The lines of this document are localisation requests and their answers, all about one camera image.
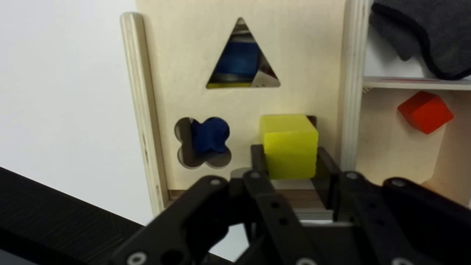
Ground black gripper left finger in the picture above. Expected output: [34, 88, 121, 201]
[110, 142, 321, 265]

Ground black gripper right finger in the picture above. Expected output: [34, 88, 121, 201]
[311, 145, 471, 265]

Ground yellow wooden cube block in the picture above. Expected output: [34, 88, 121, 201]
[259, 111, 319, 181]

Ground blue wooden block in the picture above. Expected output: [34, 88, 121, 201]
[190, 116, 233, 161]
[214, 38, 262, 79]

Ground red wooden cube block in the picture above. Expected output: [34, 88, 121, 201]
[396, 89, 456, 135]

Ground wooden shape sorting box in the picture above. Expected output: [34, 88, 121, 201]
[119, 0, 375, 217]

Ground open wooden tray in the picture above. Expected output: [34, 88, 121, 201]
[355, 75, 471, 209]

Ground dark grey folded cloth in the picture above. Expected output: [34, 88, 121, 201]
[370, 0, 471, 80]

